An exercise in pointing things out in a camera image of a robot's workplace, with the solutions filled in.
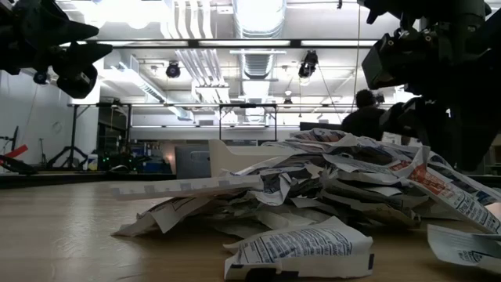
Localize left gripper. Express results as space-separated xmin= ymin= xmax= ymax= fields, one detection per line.
xmin=0 ymin=0 xmax=114 ymax=75

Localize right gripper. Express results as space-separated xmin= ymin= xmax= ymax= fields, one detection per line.
xmin=379 ymin=15 xmax=501 ymax=172

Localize orange printed white packet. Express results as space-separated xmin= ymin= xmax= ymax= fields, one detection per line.
xmin=406 ymin=146 xmax=501 ymax=236

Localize blue printed white packet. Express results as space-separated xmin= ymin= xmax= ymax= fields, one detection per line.
xmin=428 ymin=150 xmax=501 ymax=207

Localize person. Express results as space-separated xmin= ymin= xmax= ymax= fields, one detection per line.
xmin=341 ymin=89 xmax=388 ymax=141

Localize large white packet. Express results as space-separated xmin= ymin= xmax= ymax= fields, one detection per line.
xmin=323 ymin=143 xmax=416 ymax=185

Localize black monitor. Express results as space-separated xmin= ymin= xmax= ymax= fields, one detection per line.
xmin=299 ymin=121 xmax=344 ymax=132

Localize white packet with text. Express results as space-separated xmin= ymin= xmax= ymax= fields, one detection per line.
xmin=426 ymin=223 xmax=501 ymax=274

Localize red bar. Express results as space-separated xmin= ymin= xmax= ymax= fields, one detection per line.
xmin=0 ymin=144 xmax=29 ymax=161

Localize blue crates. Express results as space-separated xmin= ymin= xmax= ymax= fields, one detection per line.
xmin=132 ymin=143 xmax=173 ymax=174

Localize dark grey storage bin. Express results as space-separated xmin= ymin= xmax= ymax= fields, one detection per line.
xmin=175 ymin=145 xmax=212 ymax=180

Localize crumpled white blue packet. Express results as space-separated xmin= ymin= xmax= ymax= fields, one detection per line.
xmin=234 ymin=164 xmax=326 ymax=208

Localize white packet blue text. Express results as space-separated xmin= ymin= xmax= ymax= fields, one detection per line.
xmin=223 ymin=216 xmax=375 ymax=281

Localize white plastic bin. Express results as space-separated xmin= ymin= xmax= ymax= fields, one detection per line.
xmin=207 ymin=139 xmax=310 ymax=178

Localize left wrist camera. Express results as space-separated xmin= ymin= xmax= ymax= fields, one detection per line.
xmin=56 ymin=64 xmax=98 ymax=99

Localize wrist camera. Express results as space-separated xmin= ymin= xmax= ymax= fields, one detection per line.
xmin=362 ymin=33 xmax=398 ymax=90
xmin=56 ymin=64 xmax=98 ymax=99

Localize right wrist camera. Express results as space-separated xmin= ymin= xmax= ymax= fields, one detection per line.
xmin=362 ymin=33 xmax=398 ymax=90

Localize thin hanging cable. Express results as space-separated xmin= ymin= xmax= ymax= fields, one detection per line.
xmin=349 ymin=4 xmax=362 ymax=114

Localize black aluminium table frame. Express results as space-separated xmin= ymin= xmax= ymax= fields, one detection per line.
xmin=0 ymin=171 xmax=501 ymax=190

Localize black square frame stand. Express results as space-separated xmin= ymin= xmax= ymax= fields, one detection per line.
xmin=218 ymin=103 xmax=279 ymax=142

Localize silver ventilation duct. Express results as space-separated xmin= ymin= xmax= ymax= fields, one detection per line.
xmin=232 ymin=0 xmax=287 ymax=123

